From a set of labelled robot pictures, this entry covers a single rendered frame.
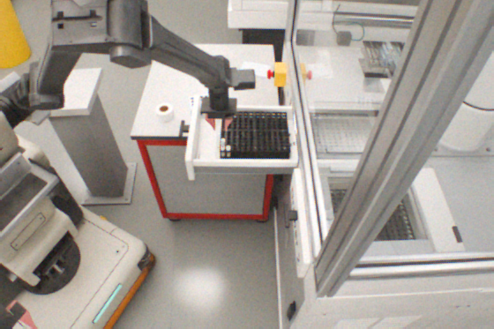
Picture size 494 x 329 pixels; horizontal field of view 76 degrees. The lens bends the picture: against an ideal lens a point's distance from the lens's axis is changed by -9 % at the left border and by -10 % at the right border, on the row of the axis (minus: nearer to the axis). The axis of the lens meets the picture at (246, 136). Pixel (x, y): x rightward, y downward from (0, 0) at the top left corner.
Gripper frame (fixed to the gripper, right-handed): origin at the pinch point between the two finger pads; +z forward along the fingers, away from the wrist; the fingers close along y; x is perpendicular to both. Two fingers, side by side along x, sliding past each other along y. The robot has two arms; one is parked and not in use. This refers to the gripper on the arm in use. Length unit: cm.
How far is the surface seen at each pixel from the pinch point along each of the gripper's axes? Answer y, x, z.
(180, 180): 21, -18, 52
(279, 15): -22, -86, 5
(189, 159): 8.6, 9.3, 4.3
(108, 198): 72, -33, 94
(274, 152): -17.0, 3.1, 6.8
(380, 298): -41, 49, 7
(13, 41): 195, -167, 68
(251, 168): -10.1, 7.3, 9.9
